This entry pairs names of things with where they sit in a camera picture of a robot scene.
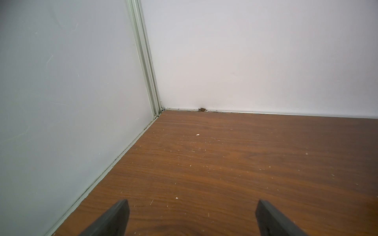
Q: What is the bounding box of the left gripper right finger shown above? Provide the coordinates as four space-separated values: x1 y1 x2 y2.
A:
255 199 307 236

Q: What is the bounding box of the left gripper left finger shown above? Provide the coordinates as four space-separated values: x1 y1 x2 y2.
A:
79 199 130 236

